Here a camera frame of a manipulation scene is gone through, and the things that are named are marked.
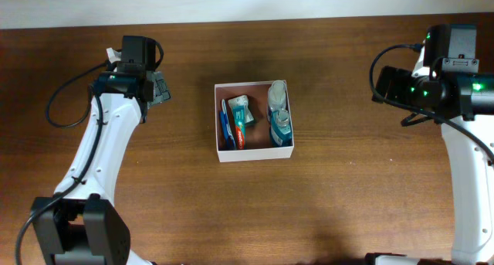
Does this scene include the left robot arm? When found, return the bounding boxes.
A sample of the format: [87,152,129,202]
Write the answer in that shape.
[15,36,171,265]

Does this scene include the blue mouthwash bottle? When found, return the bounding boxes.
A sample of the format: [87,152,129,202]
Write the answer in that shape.
[269,109,293,147]

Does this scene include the green red toothpaste tube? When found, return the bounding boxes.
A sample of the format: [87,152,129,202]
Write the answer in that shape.
[232,106,245,150]

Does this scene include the green white soap box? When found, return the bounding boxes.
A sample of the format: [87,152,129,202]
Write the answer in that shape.
[228,95,255,126]

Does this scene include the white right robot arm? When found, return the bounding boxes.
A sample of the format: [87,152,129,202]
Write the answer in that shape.
[369,24,493,264]

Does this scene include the white cardboard box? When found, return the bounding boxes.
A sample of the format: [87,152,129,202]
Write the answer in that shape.
[214,80,295,162]

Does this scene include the clear bottle with purple liquid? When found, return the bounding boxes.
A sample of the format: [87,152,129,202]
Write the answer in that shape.
[268,80,286,112]

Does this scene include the blue white toothbrush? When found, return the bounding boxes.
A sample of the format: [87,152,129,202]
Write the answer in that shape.
[219,99,236,150]

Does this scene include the blue disposable razor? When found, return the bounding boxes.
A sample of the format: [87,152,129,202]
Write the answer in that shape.
[218,110,234,150]

